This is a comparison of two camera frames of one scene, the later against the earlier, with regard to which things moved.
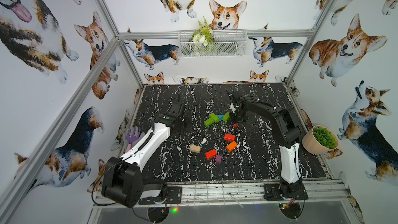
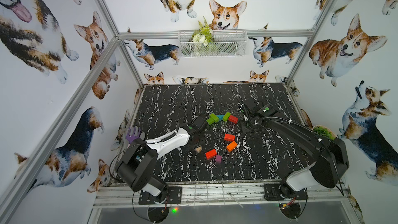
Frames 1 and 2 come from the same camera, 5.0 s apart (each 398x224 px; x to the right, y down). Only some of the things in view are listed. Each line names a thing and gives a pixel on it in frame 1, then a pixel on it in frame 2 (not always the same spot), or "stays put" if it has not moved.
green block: [208, 122] stays put
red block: [211, 154] stays put
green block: [226, 116] stays put
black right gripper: [232, 117] → [256, 129]
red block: [229, 137] stays put
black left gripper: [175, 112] → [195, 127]
